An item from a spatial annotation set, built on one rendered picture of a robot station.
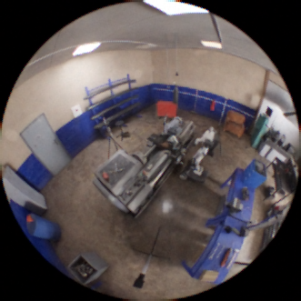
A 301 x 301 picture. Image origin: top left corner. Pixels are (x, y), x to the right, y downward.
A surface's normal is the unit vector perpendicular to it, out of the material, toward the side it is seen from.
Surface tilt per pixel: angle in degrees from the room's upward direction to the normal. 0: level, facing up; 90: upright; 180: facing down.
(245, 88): 90
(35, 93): 90
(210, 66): 90
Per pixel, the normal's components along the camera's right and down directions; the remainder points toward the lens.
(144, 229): -0.07, -0.69
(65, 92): 0.80, 0.39
